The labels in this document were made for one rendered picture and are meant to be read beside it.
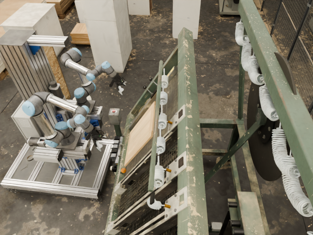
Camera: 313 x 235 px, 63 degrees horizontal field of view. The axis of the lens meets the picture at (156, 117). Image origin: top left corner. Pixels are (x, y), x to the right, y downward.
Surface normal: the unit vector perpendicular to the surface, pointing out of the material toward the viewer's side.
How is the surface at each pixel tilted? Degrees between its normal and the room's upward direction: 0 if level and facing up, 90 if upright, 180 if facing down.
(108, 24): 90
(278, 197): 0
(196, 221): 31
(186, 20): 90
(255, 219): 0
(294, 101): 0
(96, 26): 90
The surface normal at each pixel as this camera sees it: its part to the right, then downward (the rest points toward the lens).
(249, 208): -0.04, -0.69
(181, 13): -0.14, 0.72
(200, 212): 0.49, -0.58
